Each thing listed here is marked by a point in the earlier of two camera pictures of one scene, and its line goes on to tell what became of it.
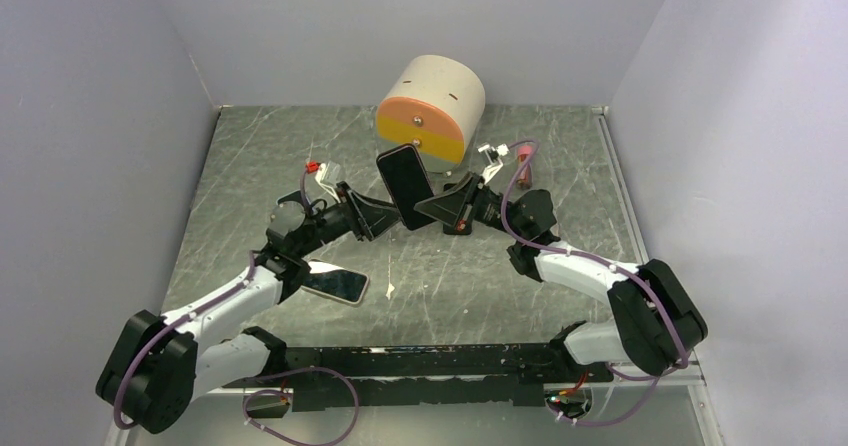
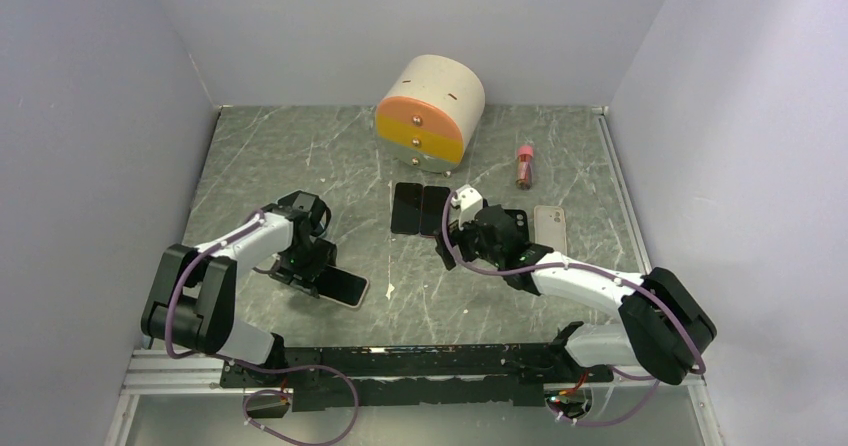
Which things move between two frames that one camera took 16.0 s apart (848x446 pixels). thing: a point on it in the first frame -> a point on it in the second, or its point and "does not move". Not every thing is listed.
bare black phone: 406,177 -> 521,220
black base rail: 411,377 does not move
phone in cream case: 335,282 does not move
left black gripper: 378,216 -> 325,253
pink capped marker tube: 525,162 does not move
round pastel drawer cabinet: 436,103 does not move
